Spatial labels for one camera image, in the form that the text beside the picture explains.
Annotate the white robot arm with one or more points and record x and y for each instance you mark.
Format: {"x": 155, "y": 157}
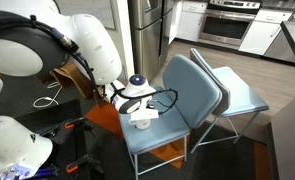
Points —
{"x": 93, "y": 43}

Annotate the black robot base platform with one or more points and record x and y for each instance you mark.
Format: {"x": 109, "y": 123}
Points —
{"x": 53, "y": 113}

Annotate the light blue cushioned chair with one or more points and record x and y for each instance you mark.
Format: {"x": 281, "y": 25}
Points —
{"x": 190, "y": 90}

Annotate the blue chair with grey back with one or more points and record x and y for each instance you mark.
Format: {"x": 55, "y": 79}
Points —
{"x": 237, "y": 90}

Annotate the stainless steel refrigerator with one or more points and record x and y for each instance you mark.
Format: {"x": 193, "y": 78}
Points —
{"x": 150, "y": 33}

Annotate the curved plywood furniture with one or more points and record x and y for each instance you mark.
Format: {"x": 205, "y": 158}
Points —
{"x": 72, "y": 80}

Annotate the white kitchen cabinet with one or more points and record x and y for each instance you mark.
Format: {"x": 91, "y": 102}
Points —
{"x": 190, "y": 20}
{"x": 262, "y": 31}

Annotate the stainless steel oven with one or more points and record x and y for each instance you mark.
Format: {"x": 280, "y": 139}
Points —
{"x": 227, "y": 26}

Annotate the grey kitchen island counter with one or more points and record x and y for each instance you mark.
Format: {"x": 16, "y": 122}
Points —
{"x": 288, "y": 133}

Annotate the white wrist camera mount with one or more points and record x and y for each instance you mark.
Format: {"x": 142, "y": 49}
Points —
{"x": 144, "y": 115}

